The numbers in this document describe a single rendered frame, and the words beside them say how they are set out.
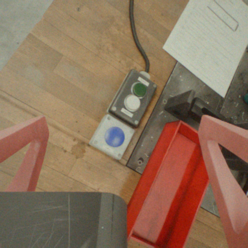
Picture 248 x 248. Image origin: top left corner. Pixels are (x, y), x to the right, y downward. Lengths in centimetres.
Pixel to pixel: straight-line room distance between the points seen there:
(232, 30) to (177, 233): 55
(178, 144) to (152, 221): 18
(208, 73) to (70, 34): 35
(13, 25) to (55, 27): 104
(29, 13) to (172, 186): 133
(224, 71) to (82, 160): 44
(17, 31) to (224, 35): 117
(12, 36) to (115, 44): 105
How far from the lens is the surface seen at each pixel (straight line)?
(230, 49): 68
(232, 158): 54
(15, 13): 156
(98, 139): 41
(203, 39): 63
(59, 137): 43
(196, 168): 53
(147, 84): 46
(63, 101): 44
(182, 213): 51
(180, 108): 46
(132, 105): 43
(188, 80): 56
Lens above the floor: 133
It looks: 70 degrees down
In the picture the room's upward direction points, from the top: 74 degrees clockwise
